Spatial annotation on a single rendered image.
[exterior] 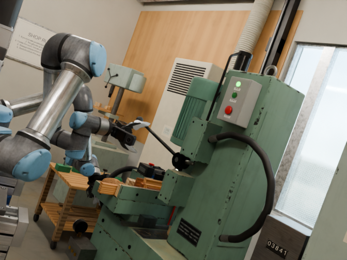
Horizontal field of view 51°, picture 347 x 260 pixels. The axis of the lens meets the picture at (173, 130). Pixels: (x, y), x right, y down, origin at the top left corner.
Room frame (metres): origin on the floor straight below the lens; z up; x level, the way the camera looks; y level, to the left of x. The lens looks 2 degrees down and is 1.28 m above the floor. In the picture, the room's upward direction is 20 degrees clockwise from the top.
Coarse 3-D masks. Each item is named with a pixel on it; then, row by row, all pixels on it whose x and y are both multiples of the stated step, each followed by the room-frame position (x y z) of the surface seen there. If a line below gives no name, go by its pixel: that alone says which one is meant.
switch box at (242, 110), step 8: (232, 80) 1.28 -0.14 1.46; (240, 80) 1.25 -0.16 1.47; (248, 80) 1.22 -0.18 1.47; (232, 88) 1.27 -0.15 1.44; (240, 88) 1.24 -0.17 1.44; (248, 88) 1.22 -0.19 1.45; (256, 88) 1.23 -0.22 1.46; (224, 96) 1.29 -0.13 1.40; (240, 96) 1.23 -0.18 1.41; (248, 96) 1.22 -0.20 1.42; (256, 96) 1.24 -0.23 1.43; (224, 104) 1.28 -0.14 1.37; (232, 104) 1.25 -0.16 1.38; (240, 104) 1.22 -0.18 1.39; (248, 104) 1.23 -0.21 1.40; (224, 112) 1.27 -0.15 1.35; (232, 112) 1.24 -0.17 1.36; (240, 112) 1.22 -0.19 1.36; (248, 112) 1.24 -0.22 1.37; (224, 120) 1.26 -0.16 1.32; (232, 120) 1.23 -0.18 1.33; (240, 120) 1.22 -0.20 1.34; (248, 120) 1.25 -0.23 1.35
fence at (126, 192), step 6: (120, 186) 1.40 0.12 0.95; (126, 186) 1.40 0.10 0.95; (120, 192) 1.39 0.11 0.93; (126, 192) 1.40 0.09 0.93; (132, 192) 1.42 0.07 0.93; (138, 192) 1.44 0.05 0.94; (144, 192) 1.46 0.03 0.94; (150, 192) 1.48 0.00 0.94; (156, 192) 1.50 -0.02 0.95; (120, 198) 1.39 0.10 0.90; (126, 198) 1.41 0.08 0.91; (132, 198) 1.43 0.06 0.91; (138, 198) 1.44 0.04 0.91; (144, 198) 1.46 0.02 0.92; (150, 198) 1.48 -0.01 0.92; (156, 198) 1.50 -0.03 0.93; (162, 204) 1.53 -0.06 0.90
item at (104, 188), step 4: (100, 184) 1.38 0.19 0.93; (104, 184) 1.38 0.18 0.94; (108, 184) 1.39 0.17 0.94; (112, 184) 1.41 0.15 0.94; (116, 184) 1.43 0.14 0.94; (100, 188) 1.37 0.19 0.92; (104, 188) 1.38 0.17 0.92; (108, 188) 1.39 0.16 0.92; (112, 188) 1.40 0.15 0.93; (116, 188) 1.41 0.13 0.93; (100, 192) 1.37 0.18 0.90; (104, 192) 1.38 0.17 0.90; (108, 192) 1.39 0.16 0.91; (112, 192) 1.40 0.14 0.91
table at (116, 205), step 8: (96, 184) 1.53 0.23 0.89; (96, 192) 1.52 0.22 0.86; (104, 200) 1.45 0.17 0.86; (112, 200) 1.41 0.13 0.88; (120, 200) 1.39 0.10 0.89; (128, 200) 1.42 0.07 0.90; (112, 208) 1.40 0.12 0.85; (120, 208) 1.40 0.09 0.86; (128, 208) 1.42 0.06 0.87; (136, 208) 1.45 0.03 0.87; (144, 208) 1.47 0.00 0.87; (152, 208) 1.50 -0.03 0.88; (160, 208) 1.53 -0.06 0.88; (168, 208) 1.56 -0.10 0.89; (176, 208) 1.58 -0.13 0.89; (160, 216) 1.54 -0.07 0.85; (168, 216) 1.57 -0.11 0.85
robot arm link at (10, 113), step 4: (0, 104) 1.66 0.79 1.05; (0, 108) 1.60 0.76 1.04; (4, 108) 1.63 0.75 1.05; (8, 108) 1.65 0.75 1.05; (0, 112) 1.57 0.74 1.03; (4, 112) 1.58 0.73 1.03; (8, 112) 1.60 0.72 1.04; (12, 112) 1.64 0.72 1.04; (0, 116) 1.57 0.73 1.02; (4, 116) 1.58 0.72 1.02; (8, 116) 1.60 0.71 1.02; (0, 120) 1.57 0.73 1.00; (4, 120) 1.59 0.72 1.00; (8, 120) 1.61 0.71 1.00; (0, 124) 1.58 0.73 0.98; (4, 124) 1.59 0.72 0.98; (8, 124) 1.62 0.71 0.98
